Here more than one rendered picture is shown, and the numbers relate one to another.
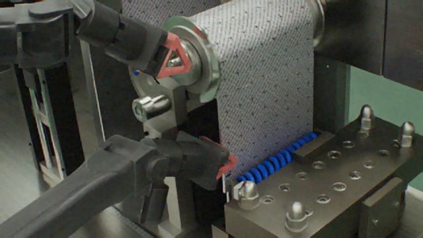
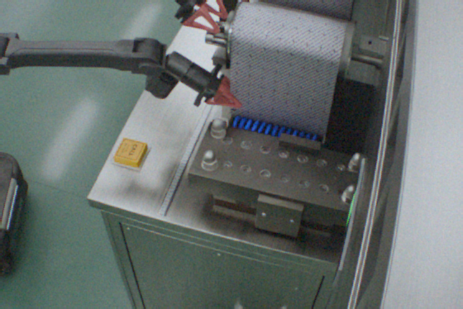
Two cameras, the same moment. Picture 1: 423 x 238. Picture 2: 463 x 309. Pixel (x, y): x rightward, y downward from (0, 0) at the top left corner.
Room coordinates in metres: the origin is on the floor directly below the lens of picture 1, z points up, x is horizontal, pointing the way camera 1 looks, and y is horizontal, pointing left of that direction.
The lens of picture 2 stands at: (0.36, -0.82, 2.07)
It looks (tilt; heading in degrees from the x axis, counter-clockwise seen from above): 51 degrees down; 56
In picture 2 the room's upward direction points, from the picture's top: 1 degrees clockwise
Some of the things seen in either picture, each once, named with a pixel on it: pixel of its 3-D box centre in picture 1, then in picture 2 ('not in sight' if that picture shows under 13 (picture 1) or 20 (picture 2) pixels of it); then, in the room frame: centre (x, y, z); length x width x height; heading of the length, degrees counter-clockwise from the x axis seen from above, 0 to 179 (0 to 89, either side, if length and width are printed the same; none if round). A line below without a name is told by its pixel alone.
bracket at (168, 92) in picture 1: (169, 162); (226, 77); (0.95, 0.07, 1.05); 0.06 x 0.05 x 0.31; 130
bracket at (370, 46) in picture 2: not in sight; (372, 45); (1.14, -0.21, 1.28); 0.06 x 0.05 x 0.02; 130
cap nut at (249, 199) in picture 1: (248, 192); (217, 126); (0.84, -0.06, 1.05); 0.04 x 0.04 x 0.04
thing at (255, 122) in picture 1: (269, 120); (279, 102); (0.98, -0.11, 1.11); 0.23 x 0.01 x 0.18; 130
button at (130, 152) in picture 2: not in sight; (131, 152); (0.68, 0.10, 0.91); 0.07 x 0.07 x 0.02; 40
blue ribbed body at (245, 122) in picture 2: (281, 161); (277, 131); (0.96, -0.13, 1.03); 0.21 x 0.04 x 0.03; 130
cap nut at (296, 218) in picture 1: (296, 213); (209, 158); (0.78, -0.13, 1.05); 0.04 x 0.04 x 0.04
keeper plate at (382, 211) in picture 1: (381, 215); (279, 216); (0.85, -0.29, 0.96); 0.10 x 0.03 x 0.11; 130
